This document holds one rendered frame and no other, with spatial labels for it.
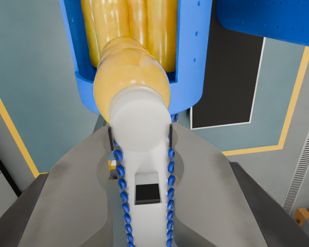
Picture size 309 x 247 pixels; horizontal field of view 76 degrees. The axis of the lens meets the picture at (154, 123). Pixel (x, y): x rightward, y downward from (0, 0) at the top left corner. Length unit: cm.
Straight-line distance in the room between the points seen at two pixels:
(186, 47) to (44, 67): 148
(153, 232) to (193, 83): 95
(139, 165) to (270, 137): 168
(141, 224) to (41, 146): 131
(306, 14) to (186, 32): 50
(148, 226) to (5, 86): 147
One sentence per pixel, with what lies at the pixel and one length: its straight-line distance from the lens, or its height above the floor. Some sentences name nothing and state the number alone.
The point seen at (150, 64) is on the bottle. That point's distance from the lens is 16.
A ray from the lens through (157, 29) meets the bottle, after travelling 42.
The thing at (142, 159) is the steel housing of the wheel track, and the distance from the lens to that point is 81.
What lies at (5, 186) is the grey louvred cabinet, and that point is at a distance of 237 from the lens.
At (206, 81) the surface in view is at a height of 15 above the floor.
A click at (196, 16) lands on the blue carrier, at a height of 120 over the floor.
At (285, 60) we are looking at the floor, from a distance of 197.
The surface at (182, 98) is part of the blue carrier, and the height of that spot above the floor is 121.
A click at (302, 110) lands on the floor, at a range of 230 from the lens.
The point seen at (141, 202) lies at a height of 108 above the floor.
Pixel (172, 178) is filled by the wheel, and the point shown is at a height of 97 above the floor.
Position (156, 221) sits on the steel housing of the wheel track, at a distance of 112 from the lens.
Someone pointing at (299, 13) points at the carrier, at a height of 90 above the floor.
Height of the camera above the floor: 155
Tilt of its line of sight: 60 degrees down
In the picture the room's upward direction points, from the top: 172 degrees clockwise
